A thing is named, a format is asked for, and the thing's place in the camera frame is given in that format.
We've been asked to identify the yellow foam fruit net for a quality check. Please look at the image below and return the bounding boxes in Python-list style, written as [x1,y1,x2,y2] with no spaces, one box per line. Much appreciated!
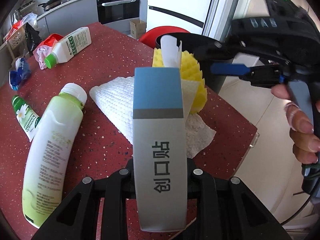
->
[152,48,208,115]

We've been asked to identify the blue grey bandage box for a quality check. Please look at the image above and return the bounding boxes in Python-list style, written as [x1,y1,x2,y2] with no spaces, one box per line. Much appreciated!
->
[133,67,188,232]

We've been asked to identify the tall green juice bottle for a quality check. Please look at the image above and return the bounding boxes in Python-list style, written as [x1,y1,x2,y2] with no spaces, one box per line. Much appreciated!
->
[22,83,87,228]

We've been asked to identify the white paper towel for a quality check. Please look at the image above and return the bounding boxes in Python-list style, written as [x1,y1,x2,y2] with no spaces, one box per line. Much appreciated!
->
[89,77,216,158]

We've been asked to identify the green hand cream tube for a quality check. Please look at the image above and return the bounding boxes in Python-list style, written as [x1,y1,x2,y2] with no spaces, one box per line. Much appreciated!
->
[12,95,41,142]

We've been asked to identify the grey kitchen cabinets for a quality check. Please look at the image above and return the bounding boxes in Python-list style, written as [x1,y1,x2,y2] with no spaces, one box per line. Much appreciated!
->
[37,0,98,38]

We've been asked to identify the person's right hand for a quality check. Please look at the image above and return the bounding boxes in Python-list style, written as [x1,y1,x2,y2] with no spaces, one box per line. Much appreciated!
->
[271,85,319,165]

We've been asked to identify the white refrigerator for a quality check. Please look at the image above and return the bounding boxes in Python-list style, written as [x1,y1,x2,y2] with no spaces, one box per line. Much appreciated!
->
[146,0,212,34]

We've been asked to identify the cardboard box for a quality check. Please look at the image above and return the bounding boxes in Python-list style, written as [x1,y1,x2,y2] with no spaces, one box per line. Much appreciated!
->
[130,19,146,40]

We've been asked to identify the black built-in oven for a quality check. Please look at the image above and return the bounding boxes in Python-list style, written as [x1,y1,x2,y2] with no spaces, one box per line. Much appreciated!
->
[96,0,140,24]

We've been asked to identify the white bottle green cap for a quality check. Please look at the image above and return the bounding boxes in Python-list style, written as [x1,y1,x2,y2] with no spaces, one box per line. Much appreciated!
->
[44,26,92,69]

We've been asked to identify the blue crumpled wrapper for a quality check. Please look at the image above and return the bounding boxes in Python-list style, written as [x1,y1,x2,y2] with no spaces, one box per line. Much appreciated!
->
[9,57,31,90]

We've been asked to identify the red white crumpled wrapper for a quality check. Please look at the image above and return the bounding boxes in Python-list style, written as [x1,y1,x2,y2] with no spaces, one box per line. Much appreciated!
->
[33,34,63,70]

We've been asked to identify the black plastic bag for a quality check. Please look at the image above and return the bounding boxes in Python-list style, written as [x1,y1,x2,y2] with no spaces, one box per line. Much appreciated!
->
[24,23,42,54]

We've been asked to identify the pink lattice basket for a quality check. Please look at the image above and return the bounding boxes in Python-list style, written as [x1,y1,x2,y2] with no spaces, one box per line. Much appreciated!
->
[5,20,25,59]

